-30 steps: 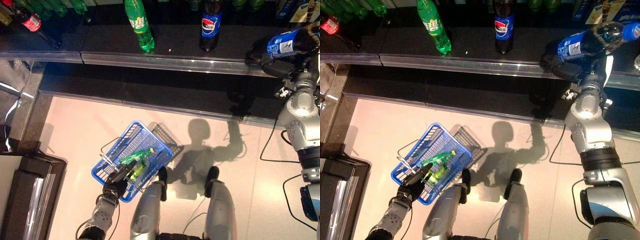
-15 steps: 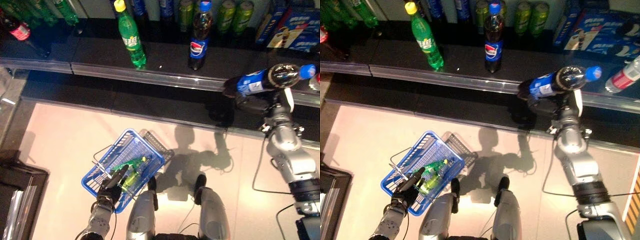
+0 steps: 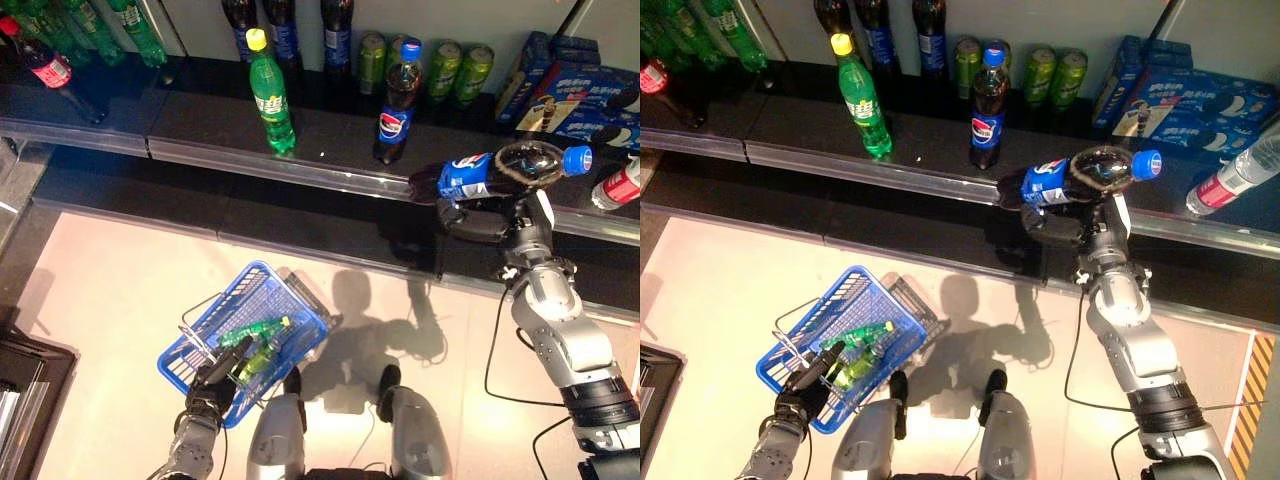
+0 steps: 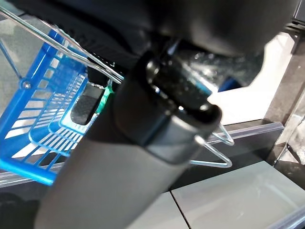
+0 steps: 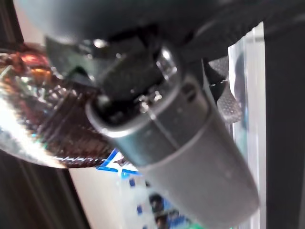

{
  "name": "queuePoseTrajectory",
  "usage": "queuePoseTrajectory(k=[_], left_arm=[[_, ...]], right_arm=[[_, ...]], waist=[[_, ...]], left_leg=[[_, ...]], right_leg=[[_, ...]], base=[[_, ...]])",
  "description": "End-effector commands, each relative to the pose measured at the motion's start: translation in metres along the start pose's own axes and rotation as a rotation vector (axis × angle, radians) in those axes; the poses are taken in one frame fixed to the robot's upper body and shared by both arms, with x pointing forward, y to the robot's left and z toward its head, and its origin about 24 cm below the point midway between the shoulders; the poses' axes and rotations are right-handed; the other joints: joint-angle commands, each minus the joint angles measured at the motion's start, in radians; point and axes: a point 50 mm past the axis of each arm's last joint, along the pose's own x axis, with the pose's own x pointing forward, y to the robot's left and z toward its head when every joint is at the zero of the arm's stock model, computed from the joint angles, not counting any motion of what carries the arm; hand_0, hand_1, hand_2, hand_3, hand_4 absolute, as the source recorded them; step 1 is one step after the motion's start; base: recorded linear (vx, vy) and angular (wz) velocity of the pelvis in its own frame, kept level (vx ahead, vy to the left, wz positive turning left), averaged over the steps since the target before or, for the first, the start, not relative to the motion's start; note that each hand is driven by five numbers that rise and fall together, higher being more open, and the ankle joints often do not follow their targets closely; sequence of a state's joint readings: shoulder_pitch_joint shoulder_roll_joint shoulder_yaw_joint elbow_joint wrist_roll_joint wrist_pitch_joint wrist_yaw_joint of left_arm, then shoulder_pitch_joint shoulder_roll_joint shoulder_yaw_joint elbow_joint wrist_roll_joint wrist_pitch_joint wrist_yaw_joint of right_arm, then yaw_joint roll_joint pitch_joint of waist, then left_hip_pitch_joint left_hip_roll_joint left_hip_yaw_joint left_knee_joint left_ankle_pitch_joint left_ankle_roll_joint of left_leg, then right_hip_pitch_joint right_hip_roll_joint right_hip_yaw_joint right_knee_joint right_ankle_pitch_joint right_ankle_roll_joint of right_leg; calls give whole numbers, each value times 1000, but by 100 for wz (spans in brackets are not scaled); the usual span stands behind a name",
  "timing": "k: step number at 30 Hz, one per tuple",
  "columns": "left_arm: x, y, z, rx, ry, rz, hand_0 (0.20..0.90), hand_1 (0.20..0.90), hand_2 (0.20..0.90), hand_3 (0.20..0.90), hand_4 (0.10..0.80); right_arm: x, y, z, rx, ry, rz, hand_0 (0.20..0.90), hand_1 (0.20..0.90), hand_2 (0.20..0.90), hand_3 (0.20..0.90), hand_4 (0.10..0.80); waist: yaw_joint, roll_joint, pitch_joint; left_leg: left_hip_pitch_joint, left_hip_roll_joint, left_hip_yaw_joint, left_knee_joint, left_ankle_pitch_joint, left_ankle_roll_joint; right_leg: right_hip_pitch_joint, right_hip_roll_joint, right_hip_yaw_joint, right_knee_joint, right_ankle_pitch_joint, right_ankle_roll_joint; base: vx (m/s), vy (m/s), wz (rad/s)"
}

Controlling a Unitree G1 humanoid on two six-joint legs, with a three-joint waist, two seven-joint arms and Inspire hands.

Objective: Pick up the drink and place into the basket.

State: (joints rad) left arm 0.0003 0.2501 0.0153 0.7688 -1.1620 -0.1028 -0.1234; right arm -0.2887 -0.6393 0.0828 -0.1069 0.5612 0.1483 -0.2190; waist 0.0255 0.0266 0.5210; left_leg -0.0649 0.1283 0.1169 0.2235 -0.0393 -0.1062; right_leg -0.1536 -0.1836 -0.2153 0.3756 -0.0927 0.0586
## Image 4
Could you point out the black shelf board clear rail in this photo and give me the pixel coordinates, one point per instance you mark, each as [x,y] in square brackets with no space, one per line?
[250,148]
[19,205]

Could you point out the blue plastic shopping basket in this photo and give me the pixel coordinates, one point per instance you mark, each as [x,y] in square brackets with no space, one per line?
[23,167]

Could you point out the green plastic soda bottle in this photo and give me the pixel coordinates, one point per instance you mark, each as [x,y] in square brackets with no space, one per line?
[104,100]

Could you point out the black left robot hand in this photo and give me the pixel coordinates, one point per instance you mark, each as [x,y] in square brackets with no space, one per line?
[119,179]

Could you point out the black low display cabinet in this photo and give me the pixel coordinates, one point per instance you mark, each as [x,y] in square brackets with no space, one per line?
[297,12]

